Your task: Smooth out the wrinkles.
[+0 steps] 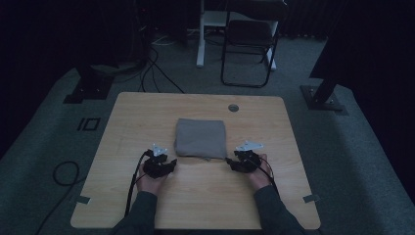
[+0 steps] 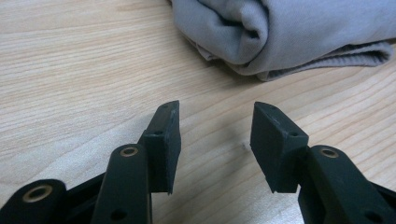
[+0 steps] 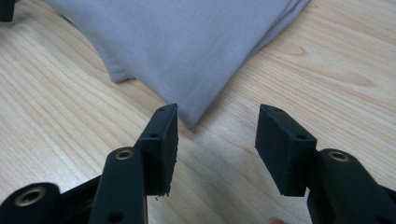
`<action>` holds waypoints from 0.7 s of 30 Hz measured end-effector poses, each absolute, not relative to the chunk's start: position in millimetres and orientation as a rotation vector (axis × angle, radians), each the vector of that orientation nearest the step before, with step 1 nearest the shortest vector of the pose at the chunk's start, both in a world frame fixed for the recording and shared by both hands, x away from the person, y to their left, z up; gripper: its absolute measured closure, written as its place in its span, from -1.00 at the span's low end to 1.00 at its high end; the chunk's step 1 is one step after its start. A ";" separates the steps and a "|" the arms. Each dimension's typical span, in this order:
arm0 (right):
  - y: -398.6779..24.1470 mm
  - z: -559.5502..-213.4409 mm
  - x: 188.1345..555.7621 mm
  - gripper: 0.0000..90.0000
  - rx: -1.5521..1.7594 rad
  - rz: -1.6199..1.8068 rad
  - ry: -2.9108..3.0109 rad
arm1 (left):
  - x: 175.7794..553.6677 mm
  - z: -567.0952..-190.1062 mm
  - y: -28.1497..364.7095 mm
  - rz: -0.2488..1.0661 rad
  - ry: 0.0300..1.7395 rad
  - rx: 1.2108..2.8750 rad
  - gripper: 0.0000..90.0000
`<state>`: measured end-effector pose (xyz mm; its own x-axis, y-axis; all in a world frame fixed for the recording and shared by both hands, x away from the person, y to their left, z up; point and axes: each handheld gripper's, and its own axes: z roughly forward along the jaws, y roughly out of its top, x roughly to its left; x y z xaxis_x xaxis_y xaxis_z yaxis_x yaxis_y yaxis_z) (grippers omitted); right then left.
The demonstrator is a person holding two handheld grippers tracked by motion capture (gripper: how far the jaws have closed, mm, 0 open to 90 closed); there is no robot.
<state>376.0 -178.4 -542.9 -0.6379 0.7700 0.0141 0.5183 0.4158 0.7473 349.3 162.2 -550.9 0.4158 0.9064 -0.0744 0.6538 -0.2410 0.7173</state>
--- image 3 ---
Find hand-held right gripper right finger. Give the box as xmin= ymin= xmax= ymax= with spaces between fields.
xmin=254 ymin=104 xmax=318 ymax=198

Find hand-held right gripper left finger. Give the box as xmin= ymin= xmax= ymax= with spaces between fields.
xmin=134 ymin=103 xmax=179 ymax=198

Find gray pants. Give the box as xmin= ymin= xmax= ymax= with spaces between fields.
xmin=41 ymin=0 xmax=312 ymax=131

